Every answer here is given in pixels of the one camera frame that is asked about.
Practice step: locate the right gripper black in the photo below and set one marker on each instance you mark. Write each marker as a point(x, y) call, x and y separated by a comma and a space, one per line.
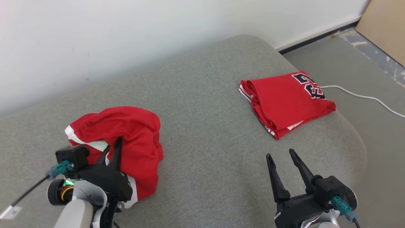
point(297, 210)

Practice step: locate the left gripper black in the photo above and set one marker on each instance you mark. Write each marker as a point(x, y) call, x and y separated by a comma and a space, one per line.
point(107, 182)

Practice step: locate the red jersey with striped trim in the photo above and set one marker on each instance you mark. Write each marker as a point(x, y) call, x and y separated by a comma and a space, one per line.
point(284, 101)

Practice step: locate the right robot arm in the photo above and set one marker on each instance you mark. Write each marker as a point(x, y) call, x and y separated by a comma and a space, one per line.
point(326, 223)

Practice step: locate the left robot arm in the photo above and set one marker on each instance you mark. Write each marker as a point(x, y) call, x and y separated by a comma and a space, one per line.
point(76, 209)

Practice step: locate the brown cardboard sheet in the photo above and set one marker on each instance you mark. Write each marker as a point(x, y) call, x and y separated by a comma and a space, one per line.
point(386, 28)

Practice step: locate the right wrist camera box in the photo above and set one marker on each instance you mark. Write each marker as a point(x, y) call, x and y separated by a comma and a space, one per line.
point(329, 188)

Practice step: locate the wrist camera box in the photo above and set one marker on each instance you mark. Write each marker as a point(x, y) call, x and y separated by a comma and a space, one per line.
point(329, 188)
point(71, 155)

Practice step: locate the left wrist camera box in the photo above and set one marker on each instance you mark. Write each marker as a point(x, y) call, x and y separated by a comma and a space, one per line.
point(71, 155)

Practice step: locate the wall baseboard strip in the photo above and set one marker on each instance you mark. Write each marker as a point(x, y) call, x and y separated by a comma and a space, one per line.
point(316, 38)

